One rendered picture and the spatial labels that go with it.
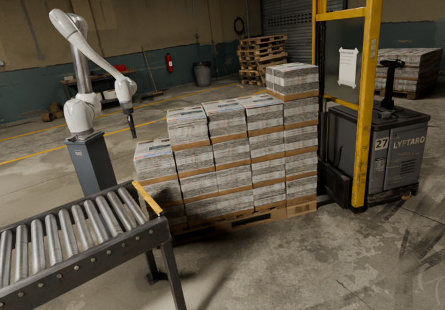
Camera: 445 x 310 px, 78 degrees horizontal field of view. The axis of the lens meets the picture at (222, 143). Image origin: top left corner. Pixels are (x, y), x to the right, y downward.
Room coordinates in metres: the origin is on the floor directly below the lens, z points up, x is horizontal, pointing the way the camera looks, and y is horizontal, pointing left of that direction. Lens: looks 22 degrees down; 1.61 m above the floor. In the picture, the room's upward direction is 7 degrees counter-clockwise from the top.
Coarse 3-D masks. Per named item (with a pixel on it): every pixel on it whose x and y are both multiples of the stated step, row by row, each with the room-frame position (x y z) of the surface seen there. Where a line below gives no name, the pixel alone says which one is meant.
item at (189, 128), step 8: (200, 112) 2.04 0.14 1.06; (168, 120) 1.91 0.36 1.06; (176, 120) 1.89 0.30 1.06; (184, 120) 1.89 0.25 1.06; (192, 120) 1.89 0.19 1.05; (200, 120) 1.90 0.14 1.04; (168, 128) 1.87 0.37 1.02; (176, 128) 1.88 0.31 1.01; (184, 128) 1.89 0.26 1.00; (192, 128) 1.90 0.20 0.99; (200, 128) 1.91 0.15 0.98; (176, 136) 1.89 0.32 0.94; (184, 136) 1.89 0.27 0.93; (192, 136) 1.90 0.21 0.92; (200, 136) 1.91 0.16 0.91; (208, 136) 1.91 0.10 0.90; (176, 144) 1.88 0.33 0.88
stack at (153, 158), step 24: (144, 144) 2.10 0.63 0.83; (168, 144) 2.04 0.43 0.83; (216, 144) 1.93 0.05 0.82; (240, 144) 1.97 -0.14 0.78; (264, 144) 2.00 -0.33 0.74; (144, 168) 1.84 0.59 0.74; (168, 168) 1.87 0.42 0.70; (192, 168) 1.90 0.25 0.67; (240, 168) 1.96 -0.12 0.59; (264, 168) 2.00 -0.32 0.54; (168, 192) 1.86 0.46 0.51; (192, 192) 1.89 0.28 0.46; (240, 192) 1.96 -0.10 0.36; (264, 192) 1.99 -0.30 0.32; (168, 216) 1.86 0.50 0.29; (192, 216) 1.88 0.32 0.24; (240, 216) 1.97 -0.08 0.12
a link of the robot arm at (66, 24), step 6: (54, 12) 1.98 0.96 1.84; (60, 12) 2.00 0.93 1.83; (54, 18) 1.97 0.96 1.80; (60, 18) 1.97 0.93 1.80; (66, 18) 1.99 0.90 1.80; (72, 18) 2.05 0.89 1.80; (54, 24) 1.97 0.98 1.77; (60, 24) 1.96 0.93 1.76; (66, 24) 1.97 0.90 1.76; (72, 24) 2.00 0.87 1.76; (78, 24) 2.09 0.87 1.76; (60, 30) 1.97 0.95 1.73; (66, 30) 1.96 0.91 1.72; (72, 30) 1.97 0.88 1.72; (66, 36) 1.97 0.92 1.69
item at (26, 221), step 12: (132, 180) 1.56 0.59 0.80; (108, 192) 1.45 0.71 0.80; (132, 192) 1.53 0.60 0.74; (72, 204) 1.36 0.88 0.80; (96, 204) 1.41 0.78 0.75; (108, 204) 1.44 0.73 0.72; (36, 216) 1.28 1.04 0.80; (72, 216) 1.34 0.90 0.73; (84, 216) 1.37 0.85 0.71; (0, 228) 1.21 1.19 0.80; (12, 228) 1.20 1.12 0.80; (60, 228) 1.30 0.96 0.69
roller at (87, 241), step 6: (72, 210) 1.31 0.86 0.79; (78, 210) 1.29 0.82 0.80; (78, 216) 1.23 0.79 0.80; (78, 222) 1.18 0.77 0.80; (84, 222) 1.18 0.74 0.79; (78, 228) 1.14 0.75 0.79; (84, 228) 1.13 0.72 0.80; (84, 234) 1.07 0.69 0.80; (90, 234) 1.08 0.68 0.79; (84, 240) 1.03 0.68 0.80; (90, 240) 1.03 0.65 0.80; (84, 246) 1.00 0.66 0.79; (90, 246) 0.99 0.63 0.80
